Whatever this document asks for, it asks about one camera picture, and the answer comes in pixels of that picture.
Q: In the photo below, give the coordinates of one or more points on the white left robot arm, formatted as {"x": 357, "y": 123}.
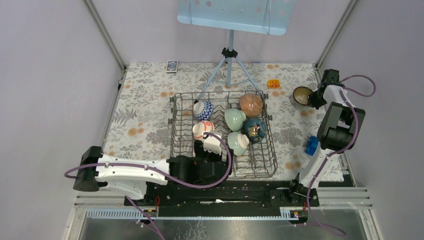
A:
{"x": 131, "y": 177}

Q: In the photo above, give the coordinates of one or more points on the blue plastic toy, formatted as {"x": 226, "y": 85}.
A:
{"x": 311, "y": 145}

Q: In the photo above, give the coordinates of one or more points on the dark teal gold bowl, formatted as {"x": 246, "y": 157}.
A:
{"x": 255, "y": 129}

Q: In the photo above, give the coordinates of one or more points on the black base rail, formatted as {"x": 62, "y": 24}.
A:
{"x": 232, "y": 198}

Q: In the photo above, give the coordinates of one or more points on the playing card box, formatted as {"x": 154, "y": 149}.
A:
{"x": 171, "y": 66}

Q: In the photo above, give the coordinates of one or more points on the pale green checkered bowl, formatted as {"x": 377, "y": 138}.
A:
{"x": 238, "y": 142}

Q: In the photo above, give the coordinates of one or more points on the light blue tripod stand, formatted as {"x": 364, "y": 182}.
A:
{"x": 228, "y": 54}

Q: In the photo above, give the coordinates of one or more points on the light green bowl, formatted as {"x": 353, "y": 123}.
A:
{"x": 234, "y": 119}

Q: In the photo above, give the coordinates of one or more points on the blue white zigzag bowl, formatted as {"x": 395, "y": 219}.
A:
{"x": 203, "y": 110}

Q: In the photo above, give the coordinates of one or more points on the pink speckled bowl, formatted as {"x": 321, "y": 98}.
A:
{"x": 251, "y": 105}

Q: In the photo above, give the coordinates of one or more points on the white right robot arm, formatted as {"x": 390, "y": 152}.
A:
{"x": 337, "y": 133}

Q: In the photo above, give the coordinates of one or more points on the white red patterned bowl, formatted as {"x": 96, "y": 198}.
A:
{"x": 201, "y": 127}

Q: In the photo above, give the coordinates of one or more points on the small yellow orange toy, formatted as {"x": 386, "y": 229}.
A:
{"x": 273, "y": 84}

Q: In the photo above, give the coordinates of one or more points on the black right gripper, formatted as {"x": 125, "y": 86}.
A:
{"x": 313, "y": 102}

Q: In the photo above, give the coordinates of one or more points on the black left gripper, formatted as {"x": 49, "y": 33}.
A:
{"x": 200, "y": 153}

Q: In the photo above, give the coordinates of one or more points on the light blue board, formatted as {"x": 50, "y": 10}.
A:
{"x": 270, "y": 17}

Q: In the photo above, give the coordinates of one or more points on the dark brown patterned bowl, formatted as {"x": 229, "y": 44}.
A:
{"x": 301, "y": 95}

